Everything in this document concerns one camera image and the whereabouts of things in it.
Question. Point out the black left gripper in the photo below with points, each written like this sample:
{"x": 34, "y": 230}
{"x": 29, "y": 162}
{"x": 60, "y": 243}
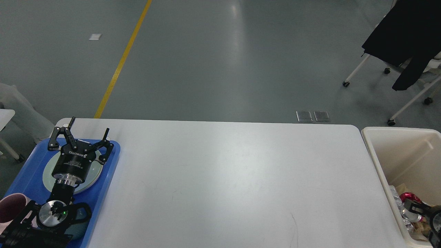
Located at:
{"x": 76, "y": 156}

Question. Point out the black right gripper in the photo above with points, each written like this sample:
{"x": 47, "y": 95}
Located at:
{"x": 428, "y": 212}

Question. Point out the foil sheet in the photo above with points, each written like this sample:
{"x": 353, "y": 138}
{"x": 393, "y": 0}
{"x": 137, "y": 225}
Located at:
{"x": 399, "y": 204}

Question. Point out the mint green plate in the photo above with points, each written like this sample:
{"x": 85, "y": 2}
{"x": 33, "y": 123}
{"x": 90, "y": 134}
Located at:
{"x": 49, "y": 180}

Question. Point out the crushed red can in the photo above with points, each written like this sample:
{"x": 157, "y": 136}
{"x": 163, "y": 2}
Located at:
{"x": 406, "y": 214}

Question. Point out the brown paper bag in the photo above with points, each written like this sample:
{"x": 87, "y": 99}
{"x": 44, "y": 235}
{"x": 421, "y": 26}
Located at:
{"x": 402, "y": 188}

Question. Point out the brown paper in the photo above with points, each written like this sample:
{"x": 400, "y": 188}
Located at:
{"x": 421, "y": 228}

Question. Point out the white paper cup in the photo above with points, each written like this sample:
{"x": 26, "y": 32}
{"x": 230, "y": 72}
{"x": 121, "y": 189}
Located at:
{"x": 418, "y": 237}

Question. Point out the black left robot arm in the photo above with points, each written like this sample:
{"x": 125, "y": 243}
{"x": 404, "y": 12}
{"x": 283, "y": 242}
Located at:
{"x": 64, "y": 181}

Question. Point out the person in grey trousers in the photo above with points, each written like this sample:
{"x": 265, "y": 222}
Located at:
{"x": 26, "y": 117}

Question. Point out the blue plastic tray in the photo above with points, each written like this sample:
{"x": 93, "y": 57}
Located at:
{"x": 29, "y": 182}

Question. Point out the beige plastic bin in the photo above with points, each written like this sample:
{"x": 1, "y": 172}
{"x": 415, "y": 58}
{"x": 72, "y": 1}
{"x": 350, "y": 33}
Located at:
{"x": 408, "y": 156}

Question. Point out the white table at left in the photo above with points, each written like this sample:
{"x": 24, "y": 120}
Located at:
{"x": 6, "y": 116}

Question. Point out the pink mug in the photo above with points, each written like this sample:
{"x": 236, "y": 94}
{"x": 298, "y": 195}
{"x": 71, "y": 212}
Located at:
{"x": 10, "y": 207}

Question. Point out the white rolling chair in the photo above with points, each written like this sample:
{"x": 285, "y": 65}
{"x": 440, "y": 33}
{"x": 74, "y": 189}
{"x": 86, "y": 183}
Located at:
{"x": 432, "y": 68}

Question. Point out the right floor socket plate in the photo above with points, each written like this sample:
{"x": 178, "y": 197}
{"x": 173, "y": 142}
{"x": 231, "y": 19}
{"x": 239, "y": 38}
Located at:
{"x": 322, "y": 116}

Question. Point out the floor socket plate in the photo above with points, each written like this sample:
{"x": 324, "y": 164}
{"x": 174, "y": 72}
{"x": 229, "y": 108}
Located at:
{"x": 304, "y": 117}
{"x": 322, "y": 116}

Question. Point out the left floor socket plate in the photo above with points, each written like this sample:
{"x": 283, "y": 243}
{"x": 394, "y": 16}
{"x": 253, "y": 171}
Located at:
{"x": 304, "y": 117}

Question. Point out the black jacket on chair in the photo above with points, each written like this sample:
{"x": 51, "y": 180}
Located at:
{"x": 410, "y": 31}

